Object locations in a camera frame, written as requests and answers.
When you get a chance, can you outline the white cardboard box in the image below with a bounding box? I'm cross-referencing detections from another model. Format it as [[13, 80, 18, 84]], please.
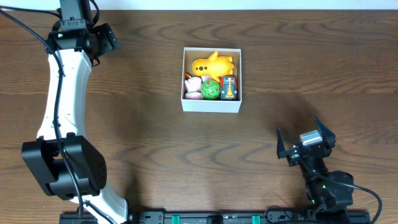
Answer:
[[180, 47, 243, 113]]

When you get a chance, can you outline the pink pig toy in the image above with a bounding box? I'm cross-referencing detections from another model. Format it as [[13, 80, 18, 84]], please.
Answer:
[[184, 72, 204, 100]]

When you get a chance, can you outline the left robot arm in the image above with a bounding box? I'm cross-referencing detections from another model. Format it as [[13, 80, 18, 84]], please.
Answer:
[[22, 0, 128, 223]]

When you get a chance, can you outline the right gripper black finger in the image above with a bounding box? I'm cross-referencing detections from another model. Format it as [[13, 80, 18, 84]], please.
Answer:
[[314, 116, 336, 143], [277, 128, 294, 159]]

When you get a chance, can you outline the green number ball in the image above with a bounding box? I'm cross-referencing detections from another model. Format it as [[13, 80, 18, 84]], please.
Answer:
[[201, 80, 221, 100]]

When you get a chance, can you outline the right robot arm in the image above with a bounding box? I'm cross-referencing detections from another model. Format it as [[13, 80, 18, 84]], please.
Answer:
[[277, 117, 353, 220]]

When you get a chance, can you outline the red toy fire truck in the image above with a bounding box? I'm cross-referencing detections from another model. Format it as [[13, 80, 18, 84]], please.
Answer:
[[220, 76, 238, 101]]

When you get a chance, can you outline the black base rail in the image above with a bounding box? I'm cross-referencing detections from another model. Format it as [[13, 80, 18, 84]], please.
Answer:
[[58, 210, 371, 224]]

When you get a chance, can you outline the orange duck toy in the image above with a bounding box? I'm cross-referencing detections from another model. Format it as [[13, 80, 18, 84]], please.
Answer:
[[192, 50, 234, 83]]

